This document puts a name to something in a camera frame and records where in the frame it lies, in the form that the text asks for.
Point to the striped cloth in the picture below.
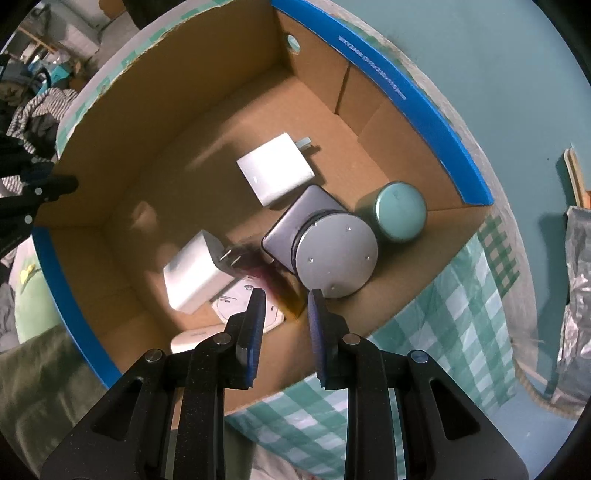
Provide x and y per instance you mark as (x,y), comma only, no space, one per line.
(41,106)

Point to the teal round tin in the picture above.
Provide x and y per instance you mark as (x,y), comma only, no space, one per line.
(399,210)

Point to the grey round speaker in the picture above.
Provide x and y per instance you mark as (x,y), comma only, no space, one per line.
(334,258)

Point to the grey rectangular power bank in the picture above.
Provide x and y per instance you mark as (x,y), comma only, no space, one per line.
(295,221)

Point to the teal basket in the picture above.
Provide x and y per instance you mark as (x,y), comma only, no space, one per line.
(55,74)

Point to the wooden board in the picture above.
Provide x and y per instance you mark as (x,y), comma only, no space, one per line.
(575,175)

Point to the blue cardboard box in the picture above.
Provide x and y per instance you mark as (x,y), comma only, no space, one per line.
(184,138)

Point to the light green checked plastic sheet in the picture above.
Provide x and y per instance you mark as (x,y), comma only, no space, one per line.
(438,332)

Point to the brown cardboard carton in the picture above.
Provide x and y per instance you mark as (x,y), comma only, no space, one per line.
(115,7)

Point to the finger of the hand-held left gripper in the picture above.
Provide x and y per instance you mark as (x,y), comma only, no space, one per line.
(18,154)
(55,187)

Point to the olive green trousers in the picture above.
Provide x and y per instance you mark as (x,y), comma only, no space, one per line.
(37,392)

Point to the white charger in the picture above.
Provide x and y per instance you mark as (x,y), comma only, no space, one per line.
(196,272)
(274,168)

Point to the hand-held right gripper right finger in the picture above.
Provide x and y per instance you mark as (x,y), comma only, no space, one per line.
(318,337)

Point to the white octagonal device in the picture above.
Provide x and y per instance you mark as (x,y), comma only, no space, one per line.
(231,304)

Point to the pink and yellow stick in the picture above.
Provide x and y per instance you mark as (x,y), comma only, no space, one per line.
(272,281)

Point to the silver foil sheet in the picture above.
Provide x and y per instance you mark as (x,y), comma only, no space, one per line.
(577,277)

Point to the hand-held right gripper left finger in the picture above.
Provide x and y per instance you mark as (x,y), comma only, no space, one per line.
(251,337)

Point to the green plush toy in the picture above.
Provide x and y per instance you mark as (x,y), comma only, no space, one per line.
(32,300)

